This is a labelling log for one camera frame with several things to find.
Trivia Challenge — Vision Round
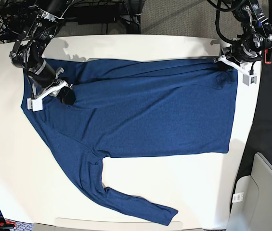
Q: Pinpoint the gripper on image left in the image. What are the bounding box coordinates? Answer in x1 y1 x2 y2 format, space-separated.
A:
28 67 76 105

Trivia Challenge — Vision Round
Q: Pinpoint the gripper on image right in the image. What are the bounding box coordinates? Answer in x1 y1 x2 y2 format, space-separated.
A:
213 42 263 75

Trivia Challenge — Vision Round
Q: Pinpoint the blue long-sleeve shirt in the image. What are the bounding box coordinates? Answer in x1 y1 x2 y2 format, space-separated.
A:
21 59 238 226

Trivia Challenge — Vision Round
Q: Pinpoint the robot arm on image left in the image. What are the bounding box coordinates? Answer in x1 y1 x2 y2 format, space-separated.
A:
10 0 76 105

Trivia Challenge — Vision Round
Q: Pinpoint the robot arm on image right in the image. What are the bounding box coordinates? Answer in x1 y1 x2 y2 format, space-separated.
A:
208 0 272 76

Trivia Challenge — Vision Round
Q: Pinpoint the red clamp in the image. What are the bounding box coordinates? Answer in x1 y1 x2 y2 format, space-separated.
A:
264 49 272 64

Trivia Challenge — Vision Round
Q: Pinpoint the beige plastic bin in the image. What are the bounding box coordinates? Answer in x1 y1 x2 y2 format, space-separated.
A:
226 153 272 231

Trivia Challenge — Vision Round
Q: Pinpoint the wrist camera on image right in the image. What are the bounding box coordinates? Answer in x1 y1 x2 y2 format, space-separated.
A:
243 74 258 86

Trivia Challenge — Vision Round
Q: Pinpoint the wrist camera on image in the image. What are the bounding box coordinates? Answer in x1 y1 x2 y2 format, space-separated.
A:
27 98 43 112
243 74 258 86

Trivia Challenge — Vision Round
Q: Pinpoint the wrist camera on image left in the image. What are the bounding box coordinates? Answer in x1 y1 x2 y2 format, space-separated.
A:
27 98 43 112

